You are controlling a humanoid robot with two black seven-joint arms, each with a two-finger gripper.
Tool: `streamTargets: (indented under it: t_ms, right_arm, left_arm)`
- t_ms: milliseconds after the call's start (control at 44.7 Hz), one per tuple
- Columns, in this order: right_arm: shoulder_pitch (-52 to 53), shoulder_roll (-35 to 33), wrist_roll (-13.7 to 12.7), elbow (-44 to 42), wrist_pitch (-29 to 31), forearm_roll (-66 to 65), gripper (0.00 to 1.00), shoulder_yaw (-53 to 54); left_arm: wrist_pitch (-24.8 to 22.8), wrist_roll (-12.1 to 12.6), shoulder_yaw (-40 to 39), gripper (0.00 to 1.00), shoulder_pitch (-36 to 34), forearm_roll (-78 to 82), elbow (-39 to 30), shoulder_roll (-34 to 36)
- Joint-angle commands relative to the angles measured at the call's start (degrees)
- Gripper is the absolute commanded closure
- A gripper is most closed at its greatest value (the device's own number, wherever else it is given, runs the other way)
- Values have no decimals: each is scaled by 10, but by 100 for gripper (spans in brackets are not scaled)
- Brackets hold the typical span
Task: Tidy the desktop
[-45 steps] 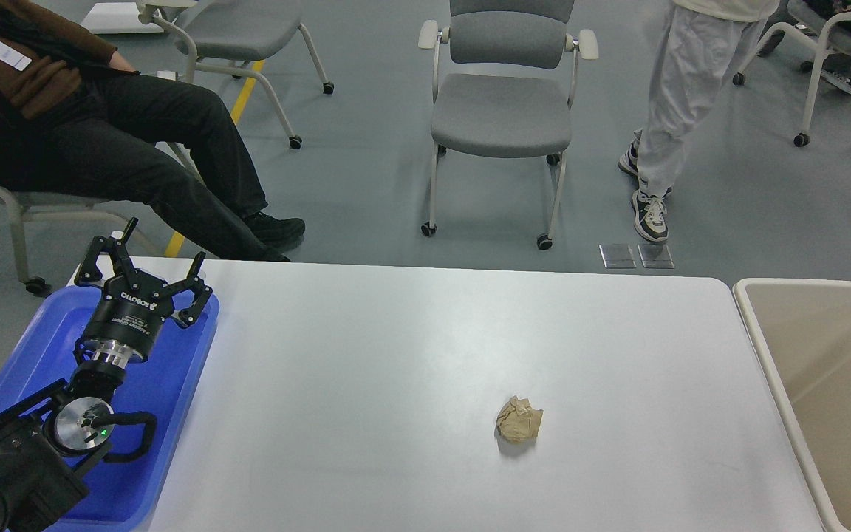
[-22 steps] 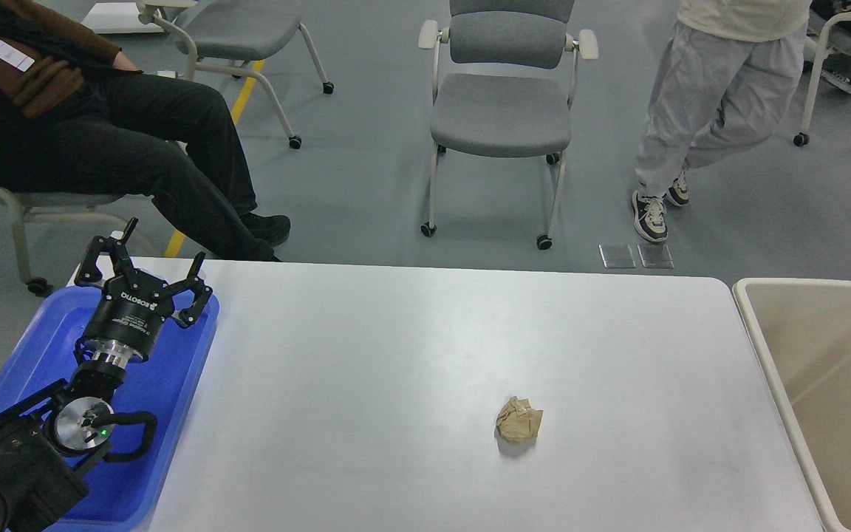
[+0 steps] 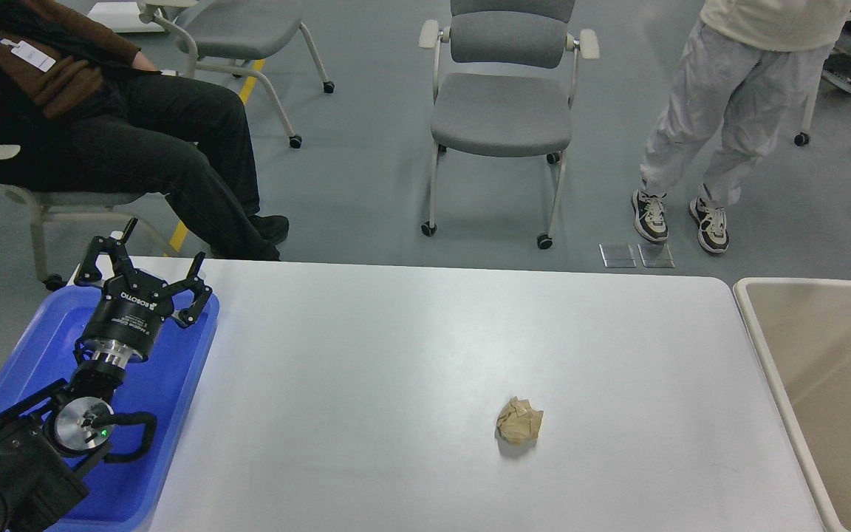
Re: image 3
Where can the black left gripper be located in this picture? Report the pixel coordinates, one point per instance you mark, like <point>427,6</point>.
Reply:
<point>125,320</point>

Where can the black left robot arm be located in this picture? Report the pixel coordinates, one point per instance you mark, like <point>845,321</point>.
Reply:
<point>52,439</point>

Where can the seated person's white chair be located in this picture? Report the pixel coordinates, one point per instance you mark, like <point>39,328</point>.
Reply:
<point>74,206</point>

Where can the seated person in black trousers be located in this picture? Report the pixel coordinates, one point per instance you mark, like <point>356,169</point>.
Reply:
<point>90,112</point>

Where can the blue plastic tray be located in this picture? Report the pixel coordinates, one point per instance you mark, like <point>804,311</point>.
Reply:
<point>122,496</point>

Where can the grey chair top left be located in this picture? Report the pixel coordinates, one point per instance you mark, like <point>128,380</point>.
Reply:
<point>227,36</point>

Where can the white flat board on floor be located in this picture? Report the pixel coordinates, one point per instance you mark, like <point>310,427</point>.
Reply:
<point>121,17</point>

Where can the crumpled brown paper ball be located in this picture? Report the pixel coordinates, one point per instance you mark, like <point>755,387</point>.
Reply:
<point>519,422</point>

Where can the grey chair with white armrests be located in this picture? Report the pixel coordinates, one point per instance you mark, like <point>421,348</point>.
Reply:
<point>507,115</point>

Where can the left metal floor plate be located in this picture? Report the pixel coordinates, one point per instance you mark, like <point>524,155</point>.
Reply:
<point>617,256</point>

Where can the metal floor plate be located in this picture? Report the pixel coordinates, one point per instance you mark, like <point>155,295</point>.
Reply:
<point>656,256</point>
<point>617,256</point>

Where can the right metal floor plate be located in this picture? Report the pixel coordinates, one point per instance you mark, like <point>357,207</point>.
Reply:
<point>656,256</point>

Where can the standing person in white trousers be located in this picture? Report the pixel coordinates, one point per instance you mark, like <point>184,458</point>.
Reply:
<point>744,66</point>

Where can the beige plastic bin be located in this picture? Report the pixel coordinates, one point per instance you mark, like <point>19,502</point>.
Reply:
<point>801,329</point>

